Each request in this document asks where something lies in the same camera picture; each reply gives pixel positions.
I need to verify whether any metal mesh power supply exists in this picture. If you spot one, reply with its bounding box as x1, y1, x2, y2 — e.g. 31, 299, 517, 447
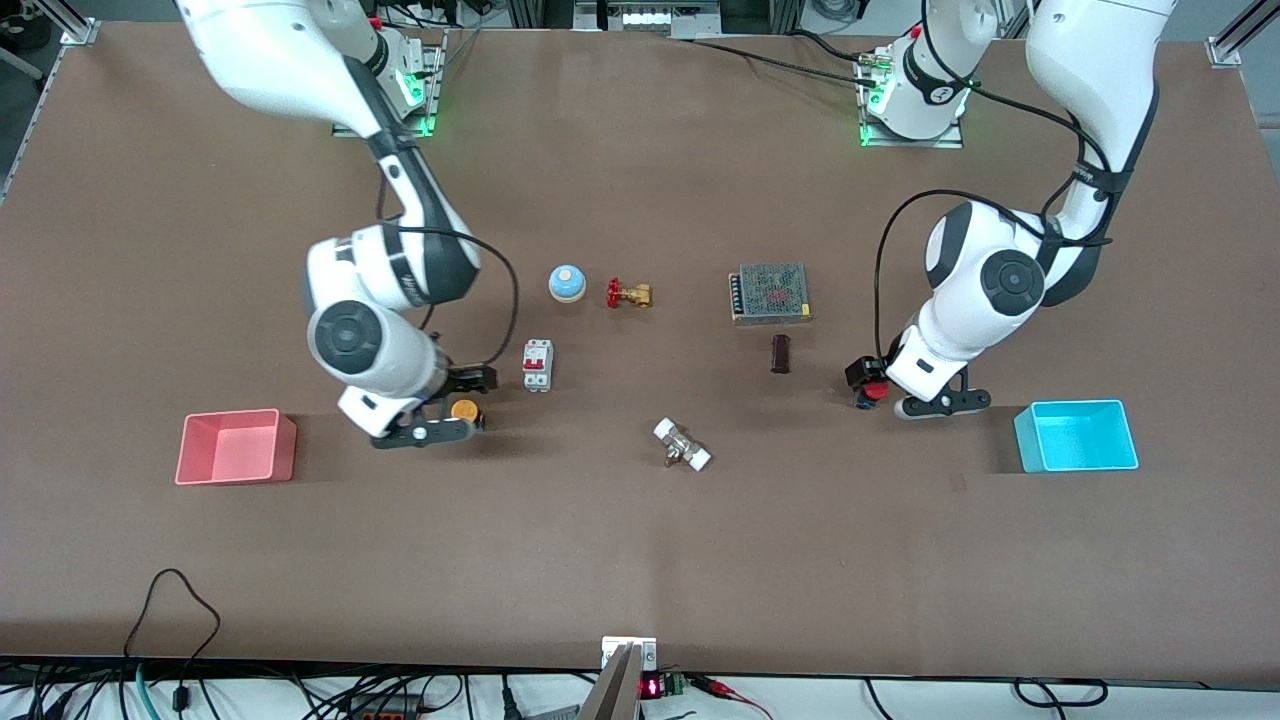
728, 263, 813, 327

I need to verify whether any cyan plastic box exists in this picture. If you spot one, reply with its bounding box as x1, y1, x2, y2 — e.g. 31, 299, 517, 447
1014, 400, 1140, 474

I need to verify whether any pink plastic box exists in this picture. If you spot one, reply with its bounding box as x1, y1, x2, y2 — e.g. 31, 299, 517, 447
175, 408, 298, 486

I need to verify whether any white-capped pipe fitting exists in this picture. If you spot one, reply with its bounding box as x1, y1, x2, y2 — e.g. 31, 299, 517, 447
653, 417, 712, 473

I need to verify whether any red clip lead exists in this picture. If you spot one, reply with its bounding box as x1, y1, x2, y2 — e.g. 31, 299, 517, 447
690, 675, 776, 720

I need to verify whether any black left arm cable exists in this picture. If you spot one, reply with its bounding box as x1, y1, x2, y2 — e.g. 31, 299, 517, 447
874, 0, 1116, 363

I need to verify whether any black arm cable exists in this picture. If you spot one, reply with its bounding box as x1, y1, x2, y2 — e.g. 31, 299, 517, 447
874, 0, 1116, 363
376, 140, 520, 369

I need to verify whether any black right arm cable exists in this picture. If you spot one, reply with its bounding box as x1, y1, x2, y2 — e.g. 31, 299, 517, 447
376, 140, 520, 369

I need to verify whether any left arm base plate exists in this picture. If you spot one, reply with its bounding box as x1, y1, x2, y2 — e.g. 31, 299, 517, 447
858, 50, 966, 149

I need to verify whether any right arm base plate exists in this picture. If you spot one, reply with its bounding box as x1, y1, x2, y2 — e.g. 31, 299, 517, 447
333, 30, 446, 138

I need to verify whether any black looped cable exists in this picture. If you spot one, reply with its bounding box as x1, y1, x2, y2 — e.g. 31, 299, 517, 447
122, 568, 223, 713

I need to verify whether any black coiled cable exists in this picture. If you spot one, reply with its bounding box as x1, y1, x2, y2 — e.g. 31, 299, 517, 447
1012, 678, 1109, 709

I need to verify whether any black table cable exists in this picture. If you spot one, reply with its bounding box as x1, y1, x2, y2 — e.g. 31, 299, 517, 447
680, 30, 881, 86

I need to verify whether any silver camera mount bracket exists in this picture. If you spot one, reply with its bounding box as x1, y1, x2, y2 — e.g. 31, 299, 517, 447
578, 636, 659, 720

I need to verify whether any aluminium frame rack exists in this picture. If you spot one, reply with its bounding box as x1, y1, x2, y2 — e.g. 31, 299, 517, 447
572, 0, 723, 39

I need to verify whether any aluminium profile bracket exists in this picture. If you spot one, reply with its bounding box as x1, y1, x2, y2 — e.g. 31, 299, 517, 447
1205, 0, 1280, 69
30, 0, 101, 47

